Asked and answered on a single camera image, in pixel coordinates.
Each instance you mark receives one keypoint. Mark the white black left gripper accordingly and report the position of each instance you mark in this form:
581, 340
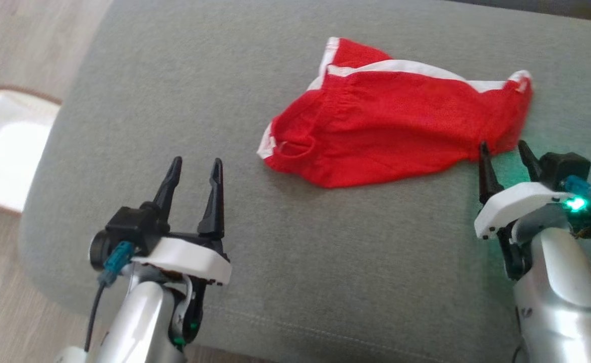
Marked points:
189, 257

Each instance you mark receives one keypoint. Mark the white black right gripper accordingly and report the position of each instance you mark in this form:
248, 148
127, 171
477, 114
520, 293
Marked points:
512, 204

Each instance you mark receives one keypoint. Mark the red mesh shorts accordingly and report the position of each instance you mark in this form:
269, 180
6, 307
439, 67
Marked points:
386, 126

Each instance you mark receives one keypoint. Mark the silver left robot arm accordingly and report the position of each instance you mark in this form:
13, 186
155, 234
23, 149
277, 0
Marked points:
134, 322

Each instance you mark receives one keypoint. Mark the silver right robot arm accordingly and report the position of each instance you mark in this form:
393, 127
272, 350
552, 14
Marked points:
563, 292

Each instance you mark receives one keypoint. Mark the large grey sofa seat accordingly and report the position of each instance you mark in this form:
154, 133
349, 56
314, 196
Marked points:
326, 262

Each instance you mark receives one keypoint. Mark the white laundry basket, brown rim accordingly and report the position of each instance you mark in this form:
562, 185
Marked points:
8, 146

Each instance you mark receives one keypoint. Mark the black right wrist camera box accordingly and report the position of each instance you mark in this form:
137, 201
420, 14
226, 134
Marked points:
565, 169

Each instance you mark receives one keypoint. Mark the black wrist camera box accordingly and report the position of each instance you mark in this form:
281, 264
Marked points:
565, 169
129, 227

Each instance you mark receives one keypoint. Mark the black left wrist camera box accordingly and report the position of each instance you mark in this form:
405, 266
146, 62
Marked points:
129, 227

